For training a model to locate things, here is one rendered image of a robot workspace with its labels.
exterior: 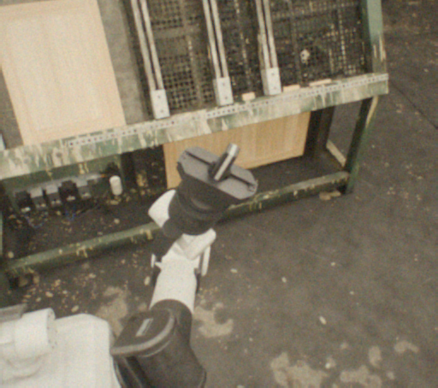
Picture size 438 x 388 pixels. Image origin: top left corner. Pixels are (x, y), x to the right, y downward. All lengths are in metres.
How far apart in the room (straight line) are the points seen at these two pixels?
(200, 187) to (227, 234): 2.03
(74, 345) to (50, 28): 1.47
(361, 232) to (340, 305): 0.54
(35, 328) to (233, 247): 1.95
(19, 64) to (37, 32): 0.15
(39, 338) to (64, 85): 1.42
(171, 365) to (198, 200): 0.30
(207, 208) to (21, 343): 0.34
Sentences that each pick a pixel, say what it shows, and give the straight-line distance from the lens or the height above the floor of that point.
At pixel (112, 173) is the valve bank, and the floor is 0.75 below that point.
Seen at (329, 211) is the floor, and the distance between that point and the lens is 2.87.
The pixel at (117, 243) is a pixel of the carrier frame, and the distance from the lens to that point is 2.50.
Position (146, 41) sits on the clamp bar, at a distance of 2.03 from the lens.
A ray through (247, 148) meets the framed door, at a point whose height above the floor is 0.42.
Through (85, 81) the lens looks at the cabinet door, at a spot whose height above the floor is 1.08.
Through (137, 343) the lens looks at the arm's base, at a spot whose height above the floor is 1.39.
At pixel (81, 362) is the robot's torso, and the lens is 0.83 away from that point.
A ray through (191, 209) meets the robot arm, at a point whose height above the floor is 1.59.
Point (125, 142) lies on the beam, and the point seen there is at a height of 0.85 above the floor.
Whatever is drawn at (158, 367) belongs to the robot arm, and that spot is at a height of 1.35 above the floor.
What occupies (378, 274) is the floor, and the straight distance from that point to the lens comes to 2.66.
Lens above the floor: 2.11
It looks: 43 degrees down
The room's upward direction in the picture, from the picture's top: straight up
